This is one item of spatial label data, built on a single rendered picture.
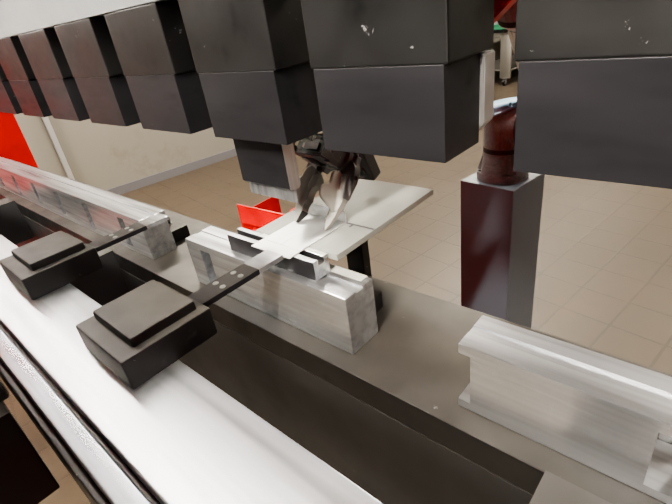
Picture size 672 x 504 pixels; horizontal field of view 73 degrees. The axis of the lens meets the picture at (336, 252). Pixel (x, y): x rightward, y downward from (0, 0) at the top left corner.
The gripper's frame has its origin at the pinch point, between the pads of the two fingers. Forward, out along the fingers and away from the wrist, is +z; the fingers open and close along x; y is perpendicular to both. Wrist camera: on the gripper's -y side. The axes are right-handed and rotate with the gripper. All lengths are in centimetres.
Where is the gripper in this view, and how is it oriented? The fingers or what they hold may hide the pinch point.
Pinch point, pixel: (316, 220)
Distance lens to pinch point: 73.6
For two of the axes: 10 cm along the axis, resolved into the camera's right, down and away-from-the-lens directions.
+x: 7.5, 2.3, -6.2
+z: -3.2, 9.5, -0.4
